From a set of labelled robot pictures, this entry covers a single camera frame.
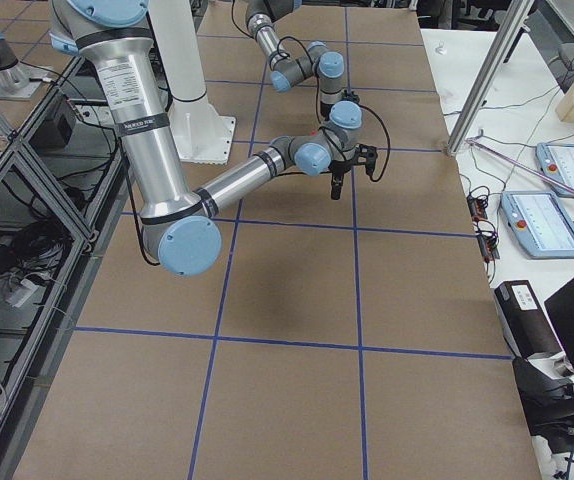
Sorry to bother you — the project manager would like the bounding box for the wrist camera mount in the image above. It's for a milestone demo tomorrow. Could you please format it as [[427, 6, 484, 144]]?
[[342, 89, 360, 105], [352, 144, 378, 182]]

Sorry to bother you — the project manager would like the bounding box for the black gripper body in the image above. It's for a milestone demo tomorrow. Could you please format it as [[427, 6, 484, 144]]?
[[328, 160, 354, 178]]

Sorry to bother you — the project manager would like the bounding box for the far blue teach pendant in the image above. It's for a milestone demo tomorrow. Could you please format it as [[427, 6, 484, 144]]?
[[535, 142, 574, 197]]

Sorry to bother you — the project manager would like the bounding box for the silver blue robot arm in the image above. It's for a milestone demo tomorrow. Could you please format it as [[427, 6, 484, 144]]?
[[245, 0, 346, 120], [50, 1, 362, 276]]

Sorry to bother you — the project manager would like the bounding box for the white central post base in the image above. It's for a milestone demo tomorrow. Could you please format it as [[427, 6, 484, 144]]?
[[148, 0, 236, 165]]

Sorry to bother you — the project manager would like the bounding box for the black power adapter box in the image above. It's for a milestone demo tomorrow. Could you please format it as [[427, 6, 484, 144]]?
[[493, 280, 562, 359]]

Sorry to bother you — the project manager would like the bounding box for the near blue teach pendant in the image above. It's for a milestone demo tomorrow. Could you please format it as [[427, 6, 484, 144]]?
[[500, 191, 574, 259]]

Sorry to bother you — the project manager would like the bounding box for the blue teach pendant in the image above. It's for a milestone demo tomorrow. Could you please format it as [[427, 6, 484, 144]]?
[[535, 142, 574, 197], [500, 191, 574, 259]]

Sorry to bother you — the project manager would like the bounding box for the white adapter on floor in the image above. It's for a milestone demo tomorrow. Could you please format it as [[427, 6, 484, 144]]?
[[5, 279, 38, 308]]

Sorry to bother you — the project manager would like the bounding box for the aluminium frame post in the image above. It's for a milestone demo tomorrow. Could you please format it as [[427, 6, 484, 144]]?
[[446, 0, 534, 156]]

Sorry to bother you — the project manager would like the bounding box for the black box on floor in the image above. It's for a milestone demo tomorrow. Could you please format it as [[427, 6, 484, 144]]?
[[30, 96, 76, 149]]

